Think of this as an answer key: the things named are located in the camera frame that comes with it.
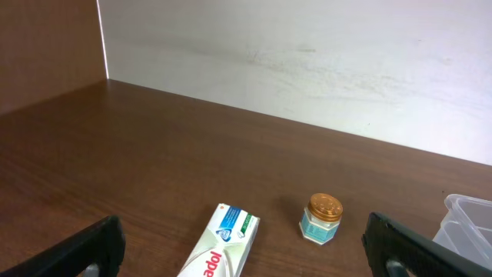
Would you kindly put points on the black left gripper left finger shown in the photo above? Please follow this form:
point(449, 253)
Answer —
point(101, 244)

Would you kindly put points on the white Panadol medicine box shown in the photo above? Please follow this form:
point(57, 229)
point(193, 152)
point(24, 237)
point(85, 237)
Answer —
point(224, 245)

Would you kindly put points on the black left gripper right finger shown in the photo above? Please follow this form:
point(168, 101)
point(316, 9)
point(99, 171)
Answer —
point(394, 250)

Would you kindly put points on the clear plastic container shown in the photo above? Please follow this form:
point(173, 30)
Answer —
point(466, 228)

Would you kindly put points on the small jar with gold lid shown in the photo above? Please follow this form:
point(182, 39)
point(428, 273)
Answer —
point(321, 218)

